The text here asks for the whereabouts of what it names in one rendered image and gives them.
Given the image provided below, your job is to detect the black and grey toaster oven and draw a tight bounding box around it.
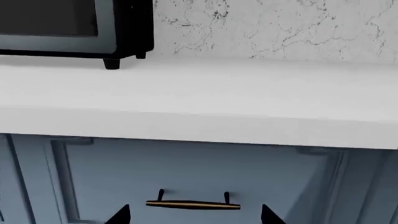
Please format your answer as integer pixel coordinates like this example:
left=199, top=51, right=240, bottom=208
left=0, top=0, right=155, bottom=71

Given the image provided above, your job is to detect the black and brass drawer handle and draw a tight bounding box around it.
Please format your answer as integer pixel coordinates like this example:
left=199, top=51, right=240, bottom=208
left=146, top=189, right=241, bottom=211

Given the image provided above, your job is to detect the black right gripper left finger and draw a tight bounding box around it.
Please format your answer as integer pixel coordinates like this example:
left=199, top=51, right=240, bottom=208
left=104, top=203, right=131, bottom=224

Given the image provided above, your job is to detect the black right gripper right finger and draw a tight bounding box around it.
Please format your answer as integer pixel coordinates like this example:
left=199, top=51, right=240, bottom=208
left=261, top=203, right=287, bottom=224

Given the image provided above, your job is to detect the blue-grey cabinet drawer front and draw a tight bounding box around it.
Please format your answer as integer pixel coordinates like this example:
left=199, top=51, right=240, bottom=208
left=49, top=137, right=351, bottom=224

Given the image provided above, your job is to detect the blue-grey cabinet frame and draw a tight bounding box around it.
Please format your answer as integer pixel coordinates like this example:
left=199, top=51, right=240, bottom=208
left=0, top=133, right=398, bottom=224

